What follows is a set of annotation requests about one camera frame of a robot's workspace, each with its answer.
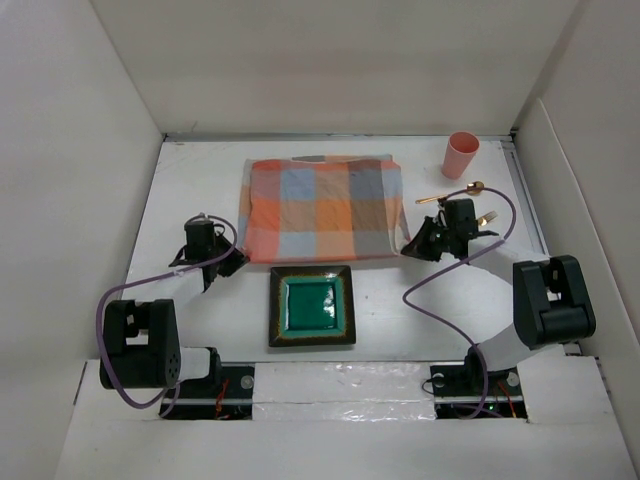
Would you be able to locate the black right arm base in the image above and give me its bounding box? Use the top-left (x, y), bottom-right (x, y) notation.
top-left (421, 363), bottom-right (527, 420)

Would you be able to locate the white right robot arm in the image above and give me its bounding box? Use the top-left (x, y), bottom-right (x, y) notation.
top-left (401, 199), bottom-right (596, 394)

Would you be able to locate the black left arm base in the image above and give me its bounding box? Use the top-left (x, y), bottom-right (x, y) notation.
top-left (159, 363), bottom-right (255, 421)

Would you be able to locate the green square ceramic plate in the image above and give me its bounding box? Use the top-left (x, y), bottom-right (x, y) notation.
top-left (268, 265), bottom-right (356, 348)

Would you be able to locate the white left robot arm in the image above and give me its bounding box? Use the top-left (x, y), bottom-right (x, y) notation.
top-left (95, 214), bottom-right (248, 397)

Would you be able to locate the checkered orange blue cloth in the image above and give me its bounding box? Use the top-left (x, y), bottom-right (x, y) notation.
top-left (238, 154), bottom-right (410, 264)

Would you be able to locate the gold spoon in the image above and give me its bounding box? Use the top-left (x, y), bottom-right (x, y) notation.
top-left (415, 181), bottom-right (485, 205)

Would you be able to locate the pink plastic cup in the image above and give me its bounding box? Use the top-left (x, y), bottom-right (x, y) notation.
top-left (441, 131), bottom-right (480, 180)

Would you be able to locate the gold fork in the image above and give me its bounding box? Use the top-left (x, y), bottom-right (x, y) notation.
top-left (476, 211), bottom-right (498, 227)

